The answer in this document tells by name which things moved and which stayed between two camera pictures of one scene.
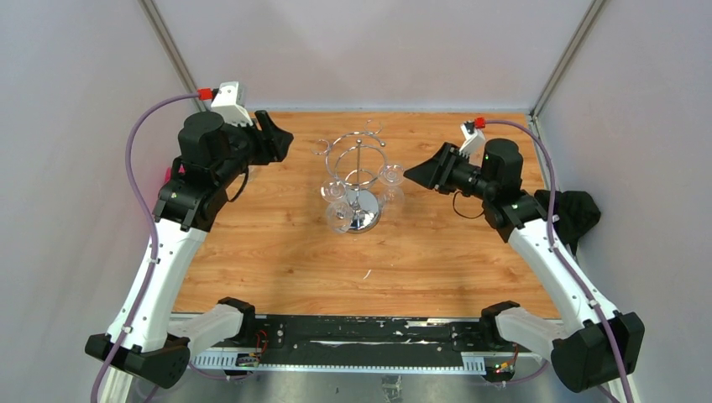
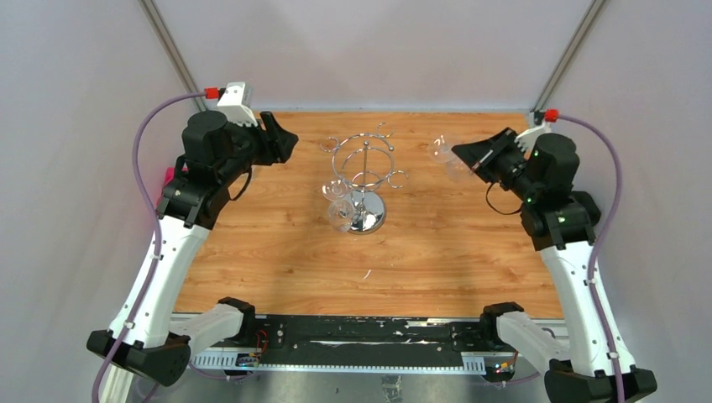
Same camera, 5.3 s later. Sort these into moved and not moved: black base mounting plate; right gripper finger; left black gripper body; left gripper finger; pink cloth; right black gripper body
Moved: right black gripper body; right gripper finger
Not moved: left gripper finger; left black gripper body; black base mounting plate; pink cloth
